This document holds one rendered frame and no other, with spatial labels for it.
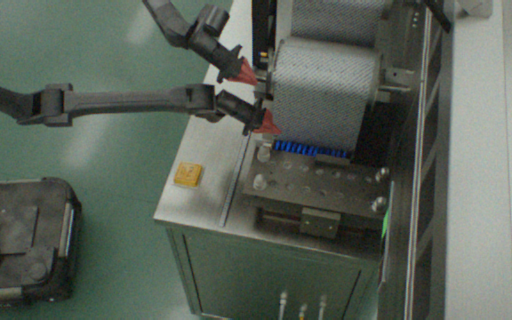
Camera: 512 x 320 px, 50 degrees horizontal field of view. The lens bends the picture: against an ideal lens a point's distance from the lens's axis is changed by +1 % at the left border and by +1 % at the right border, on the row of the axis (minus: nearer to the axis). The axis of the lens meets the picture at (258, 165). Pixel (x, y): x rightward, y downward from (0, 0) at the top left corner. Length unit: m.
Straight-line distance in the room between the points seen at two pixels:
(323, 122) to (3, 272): 1.49
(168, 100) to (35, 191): 1.26
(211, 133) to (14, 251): 1.05
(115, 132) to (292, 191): 1.66
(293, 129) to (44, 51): 2.25
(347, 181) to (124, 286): 1.33
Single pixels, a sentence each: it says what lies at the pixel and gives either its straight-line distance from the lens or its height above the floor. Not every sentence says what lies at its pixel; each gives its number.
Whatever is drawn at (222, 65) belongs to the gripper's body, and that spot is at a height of 1.29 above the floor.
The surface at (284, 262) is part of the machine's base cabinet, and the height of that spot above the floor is 0.77.
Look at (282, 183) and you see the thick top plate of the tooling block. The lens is 1.48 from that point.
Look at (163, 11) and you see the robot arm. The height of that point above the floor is 1.38.
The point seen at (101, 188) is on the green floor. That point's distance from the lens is 2.79.
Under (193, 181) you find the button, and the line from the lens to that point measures 1.62.
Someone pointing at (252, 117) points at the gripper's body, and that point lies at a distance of 1.49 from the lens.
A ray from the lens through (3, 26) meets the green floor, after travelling 3.77.
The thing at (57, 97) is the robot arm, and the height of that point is 1.21.
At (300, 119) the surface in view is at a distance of 1.48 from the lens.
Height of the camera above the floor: 2.28
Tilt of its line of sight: 56 degrees down
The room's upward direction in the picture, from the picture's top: straight up
